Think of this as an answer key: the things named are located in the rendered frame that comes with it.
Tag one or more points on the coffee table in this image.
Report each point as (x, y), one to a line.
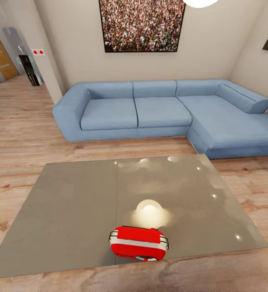
(66, 220)

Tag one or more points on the standing mirror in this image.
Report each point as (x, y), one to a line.
(23, 56)

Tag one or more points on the radio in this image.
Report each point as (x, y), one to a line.
(141, 243)

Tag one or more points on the sofa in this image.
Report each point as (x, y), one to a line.
(220, 118)

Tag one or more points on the picture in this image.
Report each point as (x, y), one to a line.
(141, 25)

